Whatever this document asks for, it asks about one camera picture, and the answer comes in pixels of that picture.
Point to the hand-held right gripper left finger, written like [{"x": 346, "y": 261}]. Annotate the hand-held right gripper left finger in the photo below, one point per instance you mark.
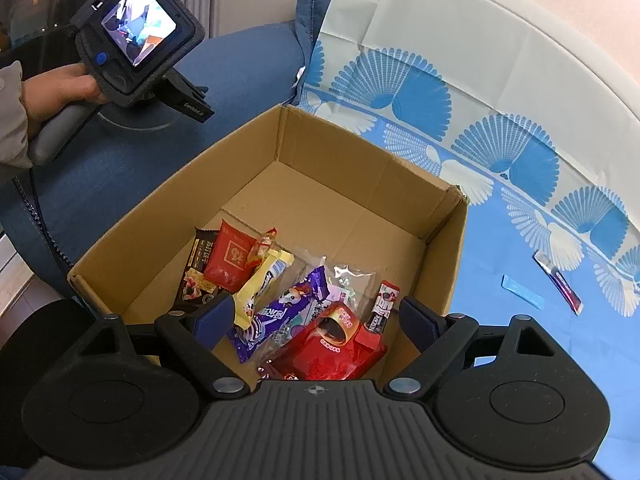
[{"x": 215, "y": 320}]

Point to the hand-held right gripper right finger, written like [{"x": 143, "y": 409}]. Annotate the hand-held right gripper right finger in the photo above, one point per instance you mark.
[{"x": 420, "y": 322}]

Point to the dark brown snack bar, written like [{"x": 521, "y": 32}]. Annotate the dark brown snack bar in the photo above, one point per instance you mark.
[{"x": 200, "y": 260}]

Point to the yellow snack packet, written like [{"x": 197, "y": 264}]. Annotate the yellow snack packet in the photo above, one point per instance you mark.
[{"x": 262, "y": 280}]

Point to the red square snack packet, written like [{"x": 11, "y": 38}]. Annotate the red square snack packet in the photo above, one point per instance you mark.
[{"x": 230, "y": 257}]

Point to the purple snack packet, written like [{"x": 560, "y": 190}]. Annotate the purple snack packet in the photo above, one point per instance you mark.
[{"x": 285, "y": 310}]

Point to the clear plastic candy bag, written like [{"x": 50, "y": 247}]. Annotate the clear plastic candy bag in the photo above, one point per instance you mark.
[{"x": 345, "y": 280}]

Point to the large red coffee packet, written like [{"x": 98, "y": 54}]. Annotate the large red coffee packet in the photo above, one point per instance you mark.
[{"x": 325, "y": 350}]

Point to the brown cardboard box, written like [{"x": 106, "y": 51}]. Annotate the brown cardboard box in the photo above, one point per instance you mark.
[{"x": 325, "y": 200}]

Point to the person's left hand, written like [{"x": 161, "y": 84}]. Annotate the person's left hand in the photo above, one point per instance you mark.
[{"x": 55, "y": 87}]

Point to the blue fan-print sheet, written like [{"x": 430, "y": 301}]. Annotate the blue fan-print sheet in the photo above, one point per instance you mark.
[{"x": 475, "y": 285}]

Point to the light blue stick sachet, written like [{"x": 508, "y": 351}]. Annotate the light blue stick sachet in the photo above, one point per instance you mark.
[{"x": 522, "y": 292}]

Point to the white fabric tag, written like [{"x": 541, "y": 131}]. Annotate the white fabric tag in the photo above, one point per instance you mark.
[{"x": 300, "y": 72}]

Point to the blue fabric cushion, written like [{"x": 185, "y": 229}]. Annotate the blue fabric cushion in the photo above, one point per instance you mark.
[{"x": 312, "y": 10}]

